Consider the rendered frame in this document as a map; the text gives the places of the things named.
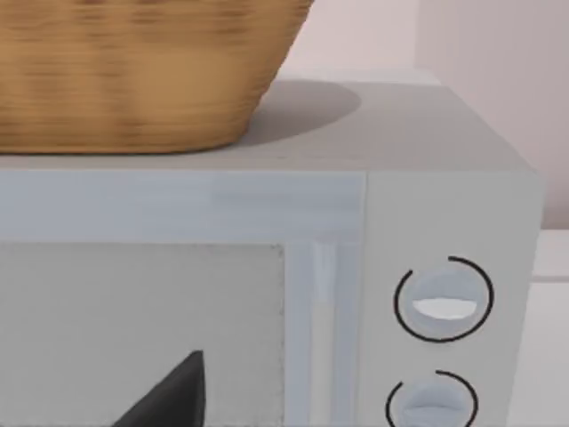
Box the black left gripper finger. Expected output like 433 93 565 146
110 350 206 427

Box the pale round microwave knob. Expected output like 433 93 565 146
393 255 495 343
384 369 480 427

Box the pale microwave oven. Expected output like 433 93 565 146
0 79 544 427

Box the woven wicker basket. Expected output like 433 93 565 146
0 0 316 156

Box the pale microwave door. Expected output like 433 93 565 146
0 171 368 427

